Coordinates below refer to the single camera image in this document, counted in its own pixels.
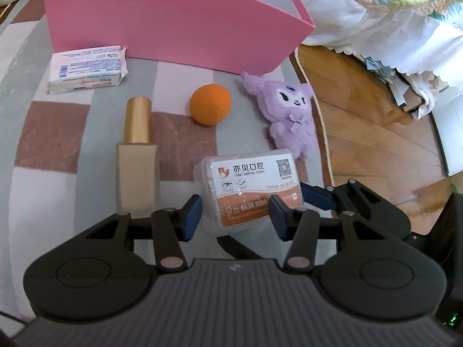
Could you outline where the clear dental floss box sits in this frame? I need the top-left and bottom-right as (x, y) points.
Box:
(193, 149), (303, 237)

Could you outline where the white scalloped bed skirt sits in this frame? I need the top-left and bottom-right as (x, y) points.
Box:
(285, 0), (463, 120)

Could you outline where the orange makeup sponge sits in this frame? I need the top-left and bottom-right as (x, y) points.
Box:
(189, 84), (232, 126)

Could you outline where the purple plush toy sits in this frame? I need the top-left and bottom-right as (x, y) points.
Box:
(241, 72), (317, 160)

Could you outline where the small white soap pack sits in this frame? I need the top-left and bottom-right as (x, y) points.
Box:
(47, 45), (128, 94)

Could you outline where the gold cap foundation bottle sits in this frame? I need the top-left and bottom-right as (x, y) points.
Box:
(116, 96), (160, 219)

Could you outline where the pink storage box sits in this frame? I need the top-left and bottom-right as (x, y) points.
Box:
(44, 0), (315, 75)

